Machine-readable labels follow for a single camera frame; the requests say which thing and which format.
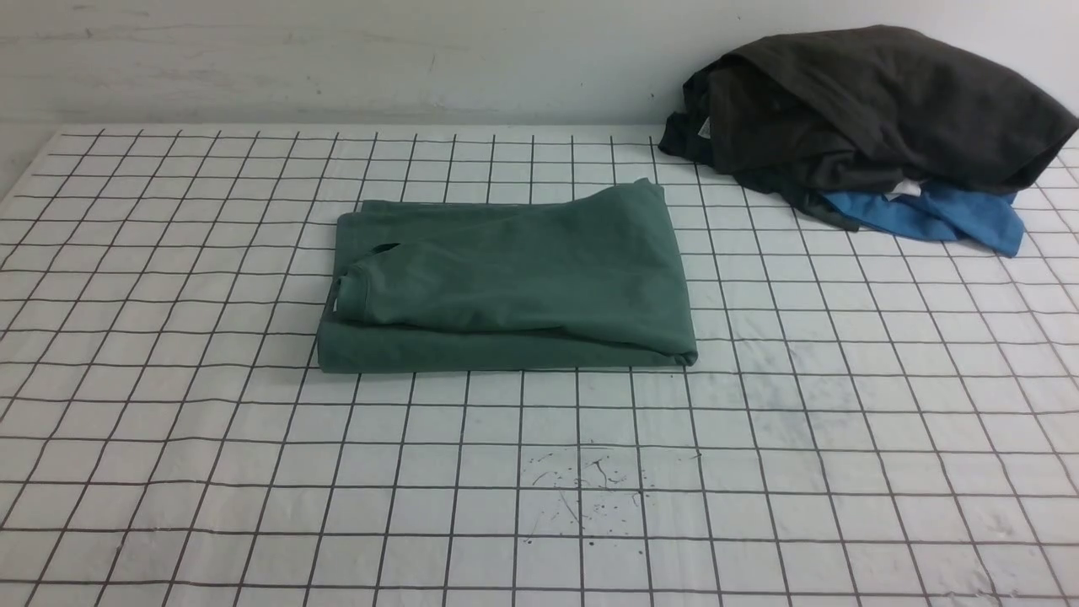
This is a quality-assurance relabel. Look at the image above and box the blue garment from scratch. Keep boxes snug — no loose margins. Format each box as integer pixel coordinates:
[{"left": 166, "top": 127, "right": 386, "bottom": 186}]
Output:
[{"left": 822, "top": 183, "right": 1025, "bottom": 258}]

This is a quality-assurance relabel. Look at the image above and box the green long-sleeve top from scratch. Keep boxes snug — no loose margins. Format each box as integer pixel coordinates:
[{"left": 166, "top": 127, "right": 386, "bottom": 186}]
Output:
[{"left": 315, "top": 180, "right": 699, "bottom": 373}]

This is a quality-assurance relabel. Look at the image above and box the dark grey-brown garment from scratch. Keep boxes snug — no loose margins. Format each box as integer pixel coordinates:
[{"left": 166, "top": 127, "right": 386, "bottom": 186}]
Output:
[{"left": 658, "top": 24, "right": 1076, "bottom": 231}]

